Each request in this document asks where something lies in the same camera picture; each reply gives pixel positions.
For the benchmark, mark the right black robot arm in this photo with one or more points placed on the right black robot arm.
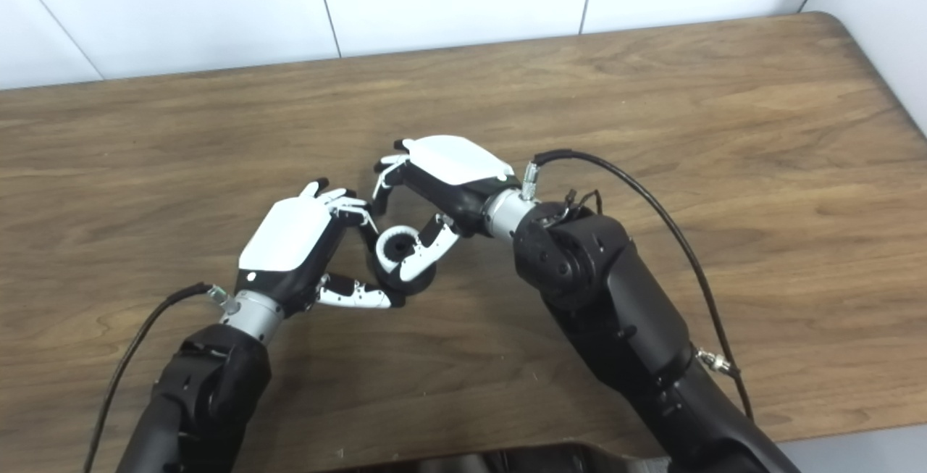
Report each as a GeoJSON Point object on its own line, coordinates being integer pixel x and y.
{"type": "Point", "coordinates": [615, 306]}

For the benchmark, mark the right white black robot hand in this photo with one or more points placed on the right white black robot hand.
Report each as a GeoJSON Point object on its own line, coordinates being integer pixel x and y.
{"type": "Point", "coordinates": [456, 161]}

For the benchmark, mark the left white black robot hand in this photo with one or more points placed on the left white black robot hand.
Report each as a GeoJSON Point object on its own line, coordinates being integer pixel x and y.
{"type": "Point", "coordinates": [286, 237]}

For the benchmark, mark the round black plastic part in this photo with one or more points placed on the round black plastic part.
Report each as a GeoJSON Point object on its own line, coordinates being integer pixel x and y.
{"type": "Point", "coordinates": [420, 283]}

